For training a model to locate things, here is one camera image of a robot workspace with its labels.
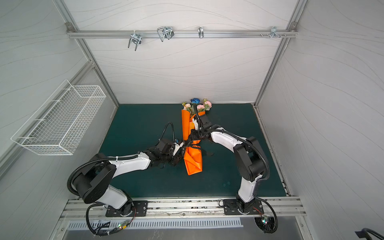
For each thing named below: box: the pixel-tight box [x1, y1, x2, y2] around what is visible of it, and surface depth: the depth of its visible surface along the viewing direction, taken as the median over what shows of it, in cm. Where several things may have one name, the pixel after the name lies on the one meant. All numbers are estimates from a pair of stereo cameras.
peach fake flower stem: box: [181, 101, 193, 110], surface depth 117 cm
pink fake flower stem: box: [197, 98, 212, 112], surface depth 117 cm
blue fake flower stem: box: [190, 98, 201, 105], surface depth 116 cm
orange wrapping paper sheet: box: [181, 109, 206, 176], surface depth 91 cm
